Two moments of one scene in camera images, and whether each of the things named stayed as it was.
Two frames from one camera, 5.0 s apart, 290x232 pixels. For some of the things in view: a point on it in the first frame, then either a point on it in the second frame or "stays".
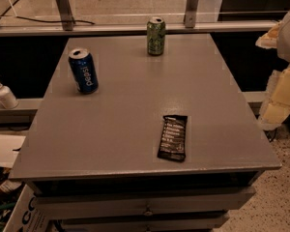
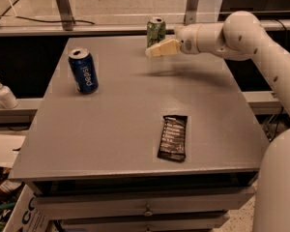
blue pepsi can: [83, 70] stays
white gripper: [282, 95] to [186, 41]
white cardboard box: [26, 216] stays
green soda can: [156, 35] stays
